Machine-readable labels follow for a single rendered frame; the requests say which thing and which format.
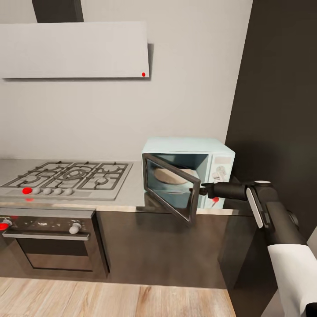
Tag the range hood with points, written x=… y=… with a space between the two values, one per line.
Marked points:
x=62 y=44

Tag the fridge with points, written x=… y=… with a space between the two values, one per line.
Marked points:
x=273 y=132

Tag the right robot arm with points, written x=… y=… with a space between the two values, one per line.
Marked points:
x=294 y=265

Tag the microwave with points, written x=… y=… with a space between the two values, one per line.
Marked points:
x=175 y=167

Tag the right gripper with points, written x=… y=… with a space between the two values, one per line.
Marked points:
x=220 y=190

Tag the oven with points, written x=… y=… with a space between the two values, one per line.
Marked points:
x=52 y=242

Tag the burner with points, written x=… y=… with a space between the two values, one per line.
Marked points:
x=69 y=179

